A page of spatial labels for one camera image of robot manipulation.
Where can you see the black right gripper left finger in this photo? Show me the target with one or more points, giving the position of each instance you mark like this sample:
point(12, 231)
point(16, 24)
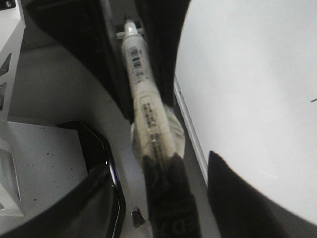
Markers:
point(86, 29)

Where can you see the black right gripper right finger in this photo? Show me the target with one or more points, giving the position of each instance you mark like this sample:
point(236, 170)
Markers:
point(163, 21)

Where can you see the white dry-erase marker black tip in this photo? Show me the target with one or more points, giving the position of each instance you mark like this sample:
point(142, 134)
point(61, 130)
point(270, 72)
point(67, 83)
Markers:
point(156, 131)

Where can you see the white speckled panel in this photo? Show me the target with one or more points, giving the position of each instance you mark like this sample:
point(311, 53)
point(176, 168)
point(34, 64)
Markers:
point(49, 162)

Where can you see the glossy black curved object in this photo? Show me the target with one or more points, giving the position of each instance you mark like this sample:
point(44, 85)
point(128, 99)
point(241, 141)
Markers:
point(95, 208)

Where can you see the white metal frame structure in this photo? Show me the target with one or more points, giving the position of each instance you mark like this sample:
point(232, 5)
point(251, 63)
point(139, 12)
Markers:
point(12, 26)

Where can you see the white whiteboard with aluminium frame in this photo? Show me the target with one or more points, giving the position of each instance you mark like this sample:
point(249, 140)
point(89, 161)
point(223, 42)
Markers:
point(246, 72)

